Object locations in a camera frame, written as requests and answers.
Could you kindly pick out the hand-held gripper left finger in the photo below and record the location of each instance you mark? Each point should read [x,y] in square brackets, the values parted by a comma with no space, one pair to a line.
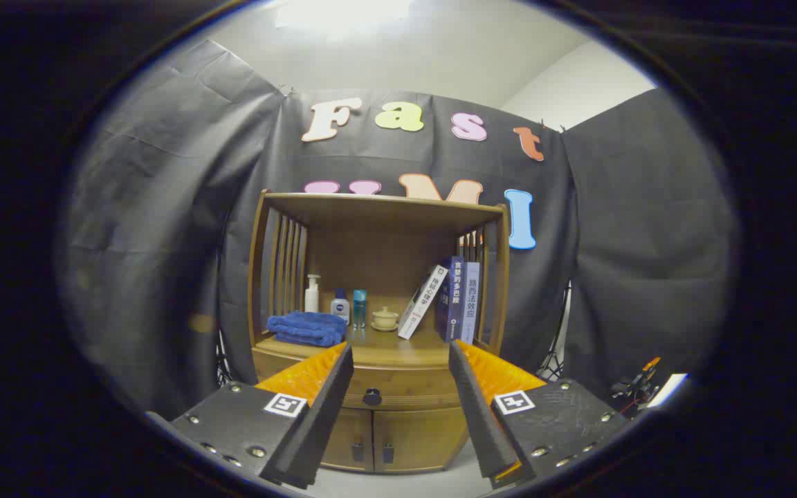
[326,415]

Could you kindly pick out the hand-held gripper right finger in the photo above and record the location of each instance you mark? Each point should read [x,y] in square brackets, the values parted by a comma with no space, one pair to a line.
[478,415]

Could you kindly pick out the wooden drawer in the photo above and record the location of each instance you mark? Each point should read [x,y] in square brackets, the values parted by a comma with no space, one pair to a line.
[409,389]

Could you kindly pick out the wooden cabinet door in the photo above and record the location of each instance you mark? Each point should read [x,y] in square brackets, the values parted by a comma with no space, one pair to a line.
[426,439]
[346,436]

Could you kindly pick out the wooden countertop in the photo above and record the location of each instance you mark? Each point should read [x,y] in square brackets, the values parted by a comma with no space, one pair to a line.
[385,350]

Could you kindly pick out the wooden cabinet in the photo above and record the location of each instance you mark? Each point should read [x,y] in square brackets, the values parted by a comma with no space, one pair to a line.
[385,256]

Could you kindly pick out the blue folded towel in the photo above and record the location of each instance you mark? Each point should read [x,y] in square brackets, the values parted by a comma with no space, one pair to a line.
[305,328]

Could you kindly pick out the black tripod stand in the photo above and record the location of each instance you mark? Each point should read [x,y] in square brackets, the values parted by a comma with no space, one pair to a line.
[552,363]

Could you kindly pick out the white lotion bottle blue cap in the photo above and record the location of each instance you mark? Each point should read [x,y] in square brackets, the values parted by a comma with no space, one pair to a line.
[340,308]

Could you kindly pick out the clear blue bottle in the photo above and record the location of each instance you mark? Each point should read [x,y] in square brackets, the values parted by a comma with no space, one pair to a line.
[360,310]

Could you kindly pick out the pale green lidded teacup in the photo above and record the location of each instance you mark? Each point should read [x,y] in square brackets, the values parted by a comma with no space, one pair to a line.
[385,319]

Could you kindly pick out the light purple book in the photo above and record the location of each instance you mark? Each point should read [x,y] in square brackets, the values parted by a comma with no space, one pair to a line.
[470,301]

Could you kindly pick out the white pump bottle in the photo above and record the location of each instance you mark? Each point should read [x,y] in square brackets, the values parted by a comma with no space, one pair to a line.
[312,297]

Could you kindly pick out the dark blue book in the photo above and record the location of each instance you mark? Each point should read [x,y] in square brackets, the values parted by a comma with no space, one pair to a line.
[452,297]

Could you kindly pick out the white book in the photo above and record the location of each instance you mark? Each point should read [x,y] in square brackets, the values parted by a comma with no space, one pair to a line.
[420,304]

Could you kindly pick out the orange and black tool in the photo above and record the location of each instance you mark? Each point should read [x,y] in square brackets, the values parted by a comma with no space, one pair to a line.
[637,384]

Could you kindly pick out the white flat object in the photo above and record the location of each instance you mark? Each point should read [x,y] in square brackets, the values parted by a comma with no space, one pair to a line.
[668,391]

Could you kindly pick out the black backdrop cloth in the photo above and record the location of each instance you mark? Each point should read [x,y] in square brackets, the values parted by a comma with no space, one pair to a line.
[163,207]

